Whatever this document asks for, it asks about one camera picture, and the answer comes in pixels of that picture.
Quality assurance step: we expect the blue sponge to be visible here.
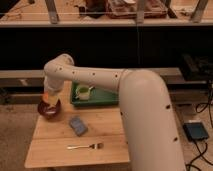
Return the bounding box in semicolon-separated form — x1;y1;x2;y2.
69;116;88;136

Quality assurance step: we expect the light green cup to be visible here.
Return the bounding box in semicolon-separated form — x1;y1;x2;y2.
75;85;90;100

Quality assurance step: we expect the orange apple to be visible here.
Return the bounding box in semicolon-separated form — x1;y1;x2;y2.
42;93;50;103

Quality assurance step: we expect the black cable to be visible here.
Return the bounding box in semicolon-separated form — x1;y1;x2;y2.
184;79;213;171

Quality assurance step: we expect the metal fork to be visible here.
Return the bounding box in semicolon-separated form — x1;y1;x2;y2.
67;143;104;150

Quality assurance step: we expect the wooden table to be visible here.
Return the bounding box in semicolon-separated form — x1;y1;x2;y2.
25;82;129;168

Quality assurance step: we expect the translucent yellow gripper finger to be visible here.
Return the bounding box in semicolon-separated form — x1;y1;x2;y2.
42;92;49;100
49;95;59;107

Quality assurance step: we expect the black foot pedal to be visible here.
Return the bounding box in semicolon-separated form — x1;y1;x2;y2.
183;122;209;141

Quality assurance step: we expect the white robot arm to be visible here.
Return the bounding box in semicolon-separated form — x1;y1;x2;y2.
44;54;186;171

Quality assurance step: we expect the purple bowl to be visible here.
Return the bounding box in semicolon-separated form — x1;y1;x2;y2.
37;100;61;120

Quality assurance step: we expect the green plastic tray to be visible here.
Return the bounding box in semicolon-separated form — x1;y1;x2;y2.
70;83;118;107

